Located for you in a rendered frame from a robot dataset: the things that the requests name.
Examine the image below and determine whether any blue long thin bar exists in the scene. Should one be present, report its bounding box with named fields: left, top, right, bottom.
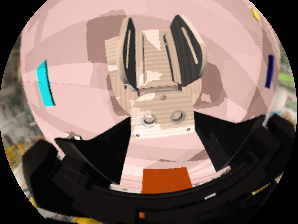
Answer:
left=265, top=55, right=274, bottom=88

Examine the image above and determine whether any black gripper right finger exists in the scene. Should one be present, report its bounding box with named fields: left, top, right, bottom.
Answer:
left=194, top=112, right=266, bottom=172

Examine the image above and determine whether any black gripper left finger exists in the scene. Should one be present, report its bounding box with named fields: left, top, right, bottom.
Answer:
left=55, top=116, right=132, bottom=185

